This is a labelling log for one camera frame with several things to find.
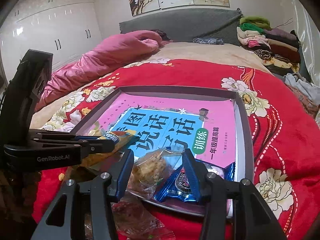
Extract yellow snack packet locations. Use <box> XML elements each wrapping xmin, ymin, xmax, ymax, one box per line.
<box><xmin>81</xmin><ymin>129</ymin><xmax>137</xmax><ymax>167</ymax></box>

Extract grey patterned pillow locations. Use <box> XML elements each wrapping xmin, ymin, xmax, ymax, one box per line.
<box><xmin>192</xmin><ymin>37</ymin><xmax>225</xmax><ymax>46</ymax></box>

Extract grey headboard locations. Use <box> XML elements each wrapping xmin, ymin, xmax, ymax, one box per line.
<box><xmin>119</xmin><ymin>7</ymin><xmax>242</xmax><ymax>44</ymax></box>

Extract pale blue clothes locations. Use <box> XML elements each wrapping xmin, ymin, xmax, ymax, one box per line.
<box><xmin>284</xmin><ymin>73</ymin><xmax>320</xmax><ymax>105</ymax></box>

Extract clear pastry packet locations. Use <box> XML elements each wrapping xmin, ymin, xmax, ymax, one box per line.
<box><xmin>111</xmin><ymin>195</ymin><xmax>177</xmax><ymax>240</ymax></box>
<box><xmin>125</xmin><ymin>148</ymin><xmax>187</xmax><ymax>200</ymax></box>

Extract red floral blanket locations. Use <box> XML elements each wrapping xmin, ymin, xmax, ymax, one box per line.
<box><xmin>32</xmin><ymin>59</ymin><xmax>320</xmax><ymax>240</ymax></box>

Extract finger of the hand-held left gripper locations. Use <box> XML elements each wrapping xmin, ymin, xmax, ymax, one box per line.
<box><xmin>77</xmin><ymin>139</ymin><xmax>121</xmax><ymax>157</ymax></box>
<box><xmin>29</xmin><ymin>129</ymin><xmax>100</xmax><ymax>142</ymax></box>

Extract blue cookie packet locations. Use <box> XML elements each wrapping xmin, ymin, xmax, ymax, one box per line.
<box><xmin>152</xmin><ymin>162</ymin><xmax>236</xmax><ymax>203</ymax></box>

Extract white wardrobe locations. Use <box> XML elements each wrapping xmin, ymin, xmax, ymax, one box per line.
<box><xmin>0</xmin><ymin>0</ymin><xmax>102</xmax><ymax>80</ymax></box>

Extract dark maroon cloth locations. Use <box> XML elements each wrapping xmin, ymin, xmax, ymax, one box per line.
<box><xmin>150</xmin><ymin>29</ymin><xmax>173</xmax><ymax>42</ymax></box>

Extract pink quilt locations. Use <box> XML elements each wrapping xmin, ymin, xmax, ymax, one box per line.
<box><xmin>35</xmin><ymin>30</ymin><xmax>163</xmax><ymax>112</ymax></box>

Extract pink book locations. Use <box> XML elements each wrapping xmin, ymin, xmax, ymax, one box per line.
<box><xmin>84</xmin><ymin>92</ymin><xmax>237</xmax><ymax>180</ymax></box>

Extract dark cardboard box tray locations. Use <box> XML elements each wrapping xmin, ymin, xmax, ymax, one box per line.
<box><xmin>72</xmin><ymin>85</ymin><xmax>255</xmax><ymax>217</ymax></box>

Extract stack of folded clothes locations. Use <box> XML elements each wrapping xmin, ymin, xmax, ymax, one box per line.
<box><xmin>236</xmin><ymin>16</ymin><xmax>302</xmax><ymax>72</ymax></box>

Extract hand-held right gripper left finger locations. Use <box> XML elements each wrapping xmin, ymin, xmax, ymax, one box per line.
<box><xmin>30</xmin><ymin>149</ymin><xmax>135</xmax><ymax>240</ymax></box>

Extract white satin curtain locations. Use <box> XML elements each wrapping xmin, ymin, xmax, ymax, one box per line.
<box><xmin>291</xmin><ymin>0</ymin><xmax>320</xmax><ymax>95</ymax></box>

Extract beige bed sheet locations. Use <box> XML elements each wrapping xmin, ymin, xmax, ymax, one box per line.
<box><xmin>30</xmin><ymin>41</ymin><xmax>273</xmax><ymax>133</ymax></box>

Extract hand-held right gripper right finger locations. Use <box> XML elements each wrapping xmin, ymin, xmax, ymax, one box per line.
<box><xmin>182</xmin><ymin>148</ymin><xmax>288</xmax><ymax>240</ymax></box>

